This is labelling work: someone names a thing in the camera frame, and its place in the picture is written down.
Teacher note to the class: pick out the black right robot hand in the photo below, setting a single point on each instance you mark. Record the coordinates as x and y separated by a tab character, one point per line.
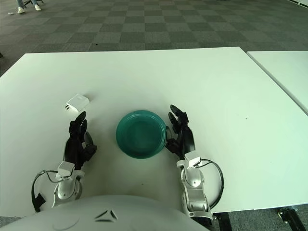
185	137

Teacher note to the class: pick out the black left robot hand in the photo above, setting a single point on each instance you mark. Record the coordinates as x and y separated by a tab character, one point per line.
75	146

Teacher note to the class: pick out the white charger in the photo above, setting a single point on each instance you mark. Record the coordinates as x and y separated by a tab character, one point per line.
78	102

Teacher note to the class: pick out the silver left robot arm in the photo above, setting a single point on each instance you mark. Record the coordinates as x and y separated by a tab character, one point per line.
66	187

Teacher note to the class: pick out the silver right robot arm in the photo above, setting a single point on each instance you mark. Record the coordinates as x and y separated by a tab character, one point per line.
195	183

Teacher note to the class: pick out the green plate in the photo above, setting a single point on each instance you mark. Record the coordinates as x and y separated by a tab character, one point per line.
139	134

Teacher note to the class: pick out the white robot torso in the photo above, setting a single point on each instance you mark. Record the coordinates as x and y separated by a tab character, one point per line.
72	216

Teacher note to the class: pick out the white side table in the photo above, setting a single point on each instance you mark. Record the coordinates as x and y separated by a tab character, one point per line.
288	69

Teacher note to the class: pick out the white sneaker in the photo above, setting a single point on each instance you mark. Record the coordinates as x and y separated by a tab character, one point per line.
21	10
38	7

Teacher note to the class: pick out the person leg in jeans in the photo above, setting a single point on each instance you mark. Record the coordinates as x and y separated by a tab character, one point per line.
20	3
35	2

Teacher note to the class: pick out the black chair base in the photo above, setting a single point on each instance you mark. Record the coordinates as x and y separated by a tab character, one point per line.
29	1

